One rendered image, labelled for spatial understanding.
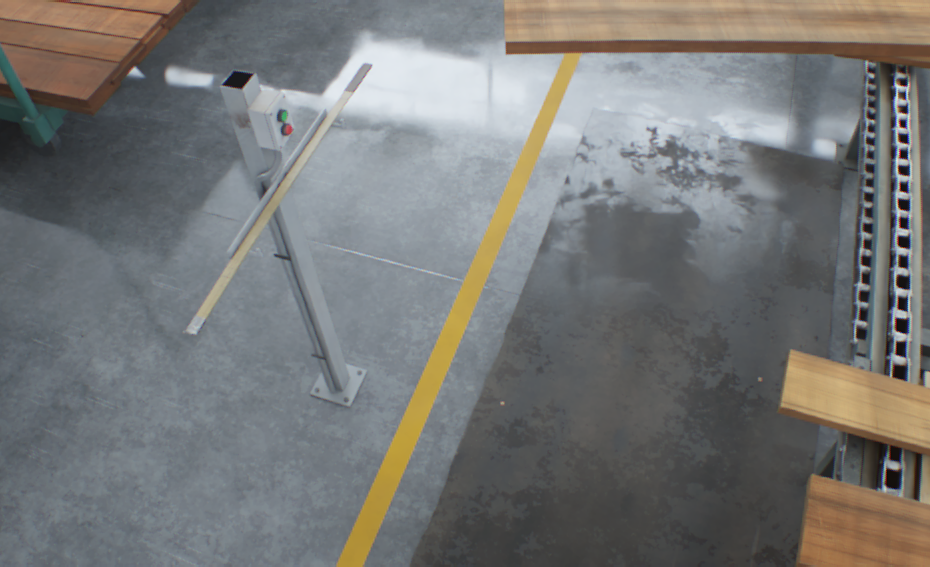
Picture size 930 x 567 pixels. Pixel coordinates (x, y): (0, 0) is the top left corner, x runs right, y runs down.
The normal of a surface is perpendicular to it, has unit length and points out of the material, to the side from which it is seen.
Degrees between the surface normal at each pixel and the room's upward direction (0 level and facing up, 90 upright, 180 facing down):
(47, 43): 0
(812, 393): 0
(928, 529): 0
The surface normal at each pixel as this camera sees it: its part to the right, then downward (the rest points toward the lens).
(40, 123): 0.93, 0.25
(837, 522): -0.07, -0.60
